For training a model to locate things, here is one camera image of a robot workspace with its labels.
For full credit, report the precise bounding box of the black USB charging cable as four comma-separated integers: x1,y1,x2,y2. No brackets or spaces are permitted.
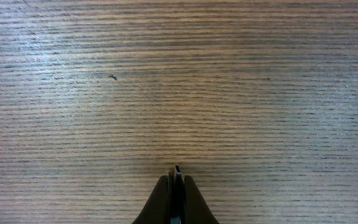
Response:
168,164,186,224

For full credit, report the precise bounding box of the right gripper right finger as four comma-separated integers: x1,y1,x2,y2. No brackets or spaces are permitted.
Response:
183,175,219,224

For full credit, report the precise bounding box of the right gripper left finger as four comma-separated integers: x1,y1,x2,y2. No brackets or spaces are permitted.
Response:
132,175,170,224

